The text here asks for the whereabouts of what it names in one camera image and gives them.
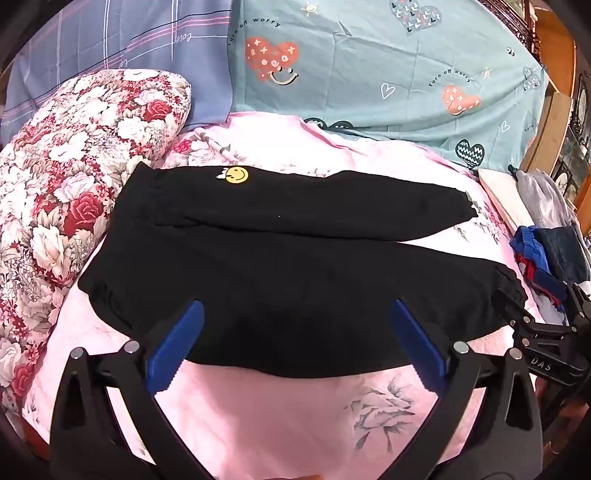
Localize red garment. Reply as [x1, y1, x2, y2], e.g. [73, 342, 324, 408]
[516, 253, 539, 282]

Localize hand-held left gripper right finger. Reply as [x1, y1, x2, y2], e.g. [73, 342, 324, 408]
[390, 299, 543, 480]

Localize framed pictures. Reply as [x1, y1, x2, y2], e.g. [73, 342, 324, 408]
[551, 74, 591, 208]

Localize dark carved wooden frame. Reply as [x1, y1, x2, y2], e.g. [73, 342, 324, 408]
[478, 0, 543, 56]

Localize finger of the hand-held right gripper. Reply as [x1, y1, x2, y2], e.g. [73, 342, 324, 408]
[492, 288, 578, 337]
[512, 330, 585, 386]

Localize cream cloth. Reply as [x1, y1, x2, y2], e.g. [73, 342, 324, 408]
[478, 168, 532, 232]

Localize teal heart-print blanket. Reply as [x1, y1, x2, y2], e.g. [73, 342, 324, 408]
[226, 0, 550, 171]

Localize pink floral bed sheet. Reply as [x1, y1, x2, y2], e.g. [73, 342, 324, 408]
[23, 111, 555, 480]

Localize blue plaid pillow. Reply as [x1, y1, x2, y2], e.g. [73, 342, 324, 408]
[0, 0, 234, 148]

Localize light grey garment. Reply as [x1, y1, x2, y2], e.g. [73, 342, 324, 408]
[515, 170, 583, 232]

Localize navy garment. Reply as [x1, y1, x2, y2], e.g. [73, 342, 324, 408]
[538, 226, 585, 284]

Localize red and white floral quilt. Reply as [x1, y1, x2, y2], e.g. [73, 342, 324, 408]
[0, 68, 192, 416]

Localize black pants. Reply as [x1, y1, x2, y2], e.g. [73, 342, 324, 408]
[78, 161, 528, 380]

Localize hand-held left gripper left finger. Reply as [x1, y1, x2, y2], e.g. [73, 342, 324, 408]
[50, 300, 218, 480]

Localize wooden headboard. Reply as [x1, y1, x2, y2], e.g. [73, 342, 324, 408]
[531, 0, 578, 181]

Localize blue garment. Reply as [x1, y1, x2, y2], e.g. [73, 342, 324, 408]
[512, 226, 566, 308]

